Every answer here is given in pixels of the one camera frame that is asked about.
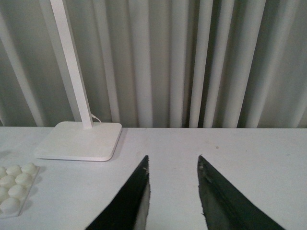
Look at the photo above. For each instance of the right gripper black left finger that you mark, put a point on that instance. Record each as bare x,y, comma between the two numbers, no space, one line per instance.
130,207

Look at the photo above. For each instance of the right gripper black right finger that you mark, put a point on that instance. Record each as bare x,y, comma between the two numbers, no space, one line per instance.
224,206

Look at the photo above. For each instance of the white desk lamp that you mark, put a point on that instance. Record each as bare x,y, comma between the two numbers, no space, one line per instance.
76,141

